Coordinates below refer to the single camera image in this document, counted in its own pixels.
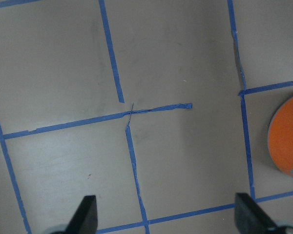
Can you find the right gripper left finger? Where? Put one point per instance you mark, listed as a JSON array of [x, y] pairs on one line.
[[85, 218]]

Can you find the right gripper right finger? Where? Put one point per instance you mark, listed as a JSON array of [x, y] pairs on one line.
[[249, 218]]

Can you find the orange metal can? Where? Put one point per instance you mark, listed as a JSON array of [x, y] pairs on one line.
[[280, 137]]

